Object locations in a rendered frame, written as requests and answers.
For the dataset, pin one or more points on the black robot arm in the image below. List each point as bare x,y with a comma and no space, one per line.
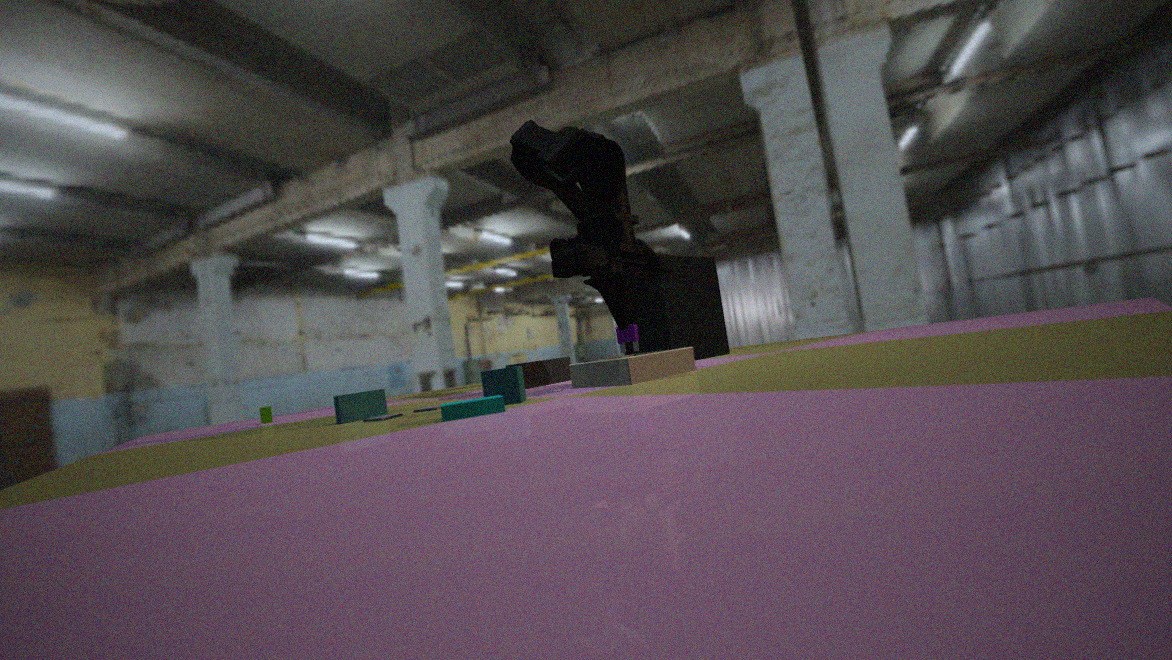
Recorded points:
558,160

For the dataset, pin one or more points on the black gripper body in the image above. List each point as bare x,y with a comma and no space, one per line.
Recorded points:
613,244

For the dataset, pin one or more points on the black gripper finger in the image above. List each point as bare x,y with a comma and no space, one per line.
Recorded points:
615,288
639,284

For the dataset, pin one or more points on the teal rectangular block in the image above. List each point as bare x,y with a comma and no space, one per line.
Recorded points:
470,408

